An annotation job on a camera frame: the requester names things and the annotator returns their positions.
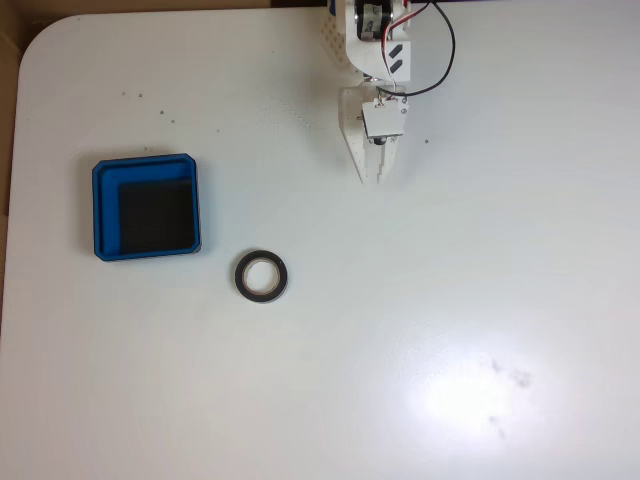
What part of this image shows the black tape roll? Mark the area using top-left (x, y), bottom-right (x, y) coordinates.
top-left (233, 248), bottom-right (291, 305)

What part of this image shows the black foam box insert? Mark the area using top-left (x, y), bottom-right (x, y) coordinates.
top-left (117, 176), bottom-right (197, 252)

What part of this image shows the blue square box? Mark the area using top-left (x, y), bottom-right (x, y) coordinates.
top-left (91, 152), bottom-right (204, 264)

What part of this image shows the white camera box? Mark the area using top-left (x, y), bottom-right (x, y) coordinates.
top-left (360, 96), bottom-right (411, 144)

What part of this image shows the red and white servo cable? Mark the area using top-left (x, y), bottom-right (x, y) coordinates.
top-left (380, 0), bottom-right (432, 104)

